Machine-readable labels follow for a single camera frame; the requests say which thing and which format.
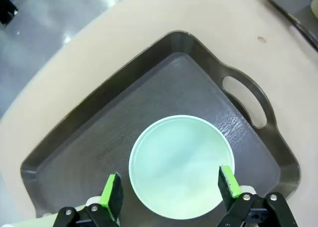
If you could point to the left gripper green-padded right finger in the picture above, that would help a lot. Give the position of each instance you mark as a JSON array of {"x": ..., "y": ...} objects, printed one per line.
[{"x": 227, "y": 184}]

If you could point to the pale green bowl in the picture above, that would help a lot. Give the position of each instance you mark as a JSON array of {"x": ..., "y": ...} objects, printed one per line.
[{"x": 179, "y": 162}]

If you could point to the left gripper green-padded left finger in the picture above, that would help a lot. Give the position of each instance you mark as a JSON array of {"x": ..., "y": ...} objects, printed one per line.
[{"x": 113, "y": 199}]

